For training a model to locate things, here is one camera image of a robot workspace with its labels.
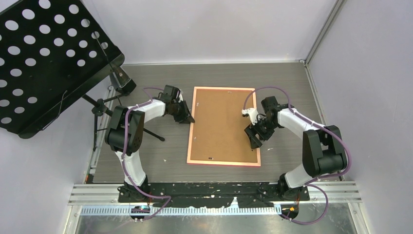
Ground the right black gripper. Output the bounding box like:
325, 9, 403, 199
244, 117, 279, 150

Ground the brown backing board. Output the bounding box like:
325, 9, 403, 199
190, 89, 259, 164

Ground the orange wooden picture frame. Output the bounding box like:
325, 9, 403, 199
186, 86, 262, 168

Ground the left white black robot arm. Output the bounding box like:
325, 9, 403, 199
105, 85, 195, 202

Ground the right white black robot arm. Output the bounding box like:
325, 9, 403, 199
242, 96, 349, 200

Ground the aluminium corner profile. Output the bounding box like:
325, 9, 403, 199
300, 0, 347, 67

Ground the black perforated music stand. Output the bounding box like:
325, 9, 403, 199
0, 0, 166, 153

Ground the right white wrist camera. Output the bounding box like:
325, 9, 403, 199
242, 108, 260, 125

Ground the black mounting base plate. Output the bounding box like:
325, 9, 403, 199
117, 182, 310, 208

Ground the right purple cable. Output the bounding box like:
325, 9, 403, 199
243, 86, 353, 226

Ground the purple cable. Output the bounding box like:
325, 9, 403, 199
243, 86, 353, 226
121, 86, 172, 221

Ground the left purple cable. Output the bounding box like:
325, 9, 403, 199
121, 86, 172, 221

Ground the aluminium rail front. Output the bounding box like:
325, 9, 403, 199
68, 181, 361, 206

